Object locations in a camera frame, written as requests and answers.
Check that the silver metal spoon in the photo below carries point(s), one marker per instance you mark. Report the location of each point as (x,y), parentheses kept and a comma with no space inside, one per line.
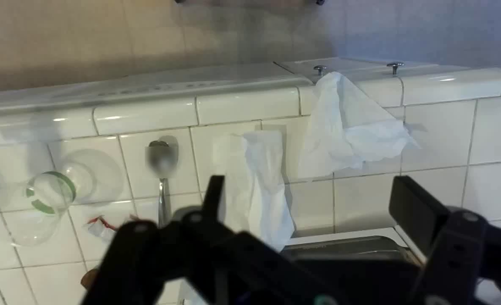
(161,158)

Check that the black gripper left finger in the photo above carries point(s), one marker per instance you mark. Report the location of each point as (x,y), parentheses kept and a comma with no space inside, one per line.
(149,260)

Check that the clear glass with green band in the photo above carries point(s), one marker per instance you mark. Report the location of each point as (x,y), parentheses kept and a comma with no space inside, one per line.
(49,192)

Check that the crumpled white cloth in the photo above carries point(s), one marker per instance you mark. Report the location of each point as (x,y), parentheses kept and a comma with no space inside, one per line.
(345,124)

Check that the red white small wrapper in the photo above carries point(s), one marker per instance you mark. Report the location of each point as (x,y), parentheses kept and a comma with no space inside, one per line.
(100,224)

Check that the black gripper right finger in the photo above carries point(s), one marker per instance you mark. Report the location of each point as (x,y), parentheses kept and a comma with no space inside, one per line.
(459,248)

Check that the white base cabinet front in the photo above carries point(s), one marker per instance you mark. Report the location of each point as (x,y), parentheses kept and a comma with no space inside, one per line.
(205,79)

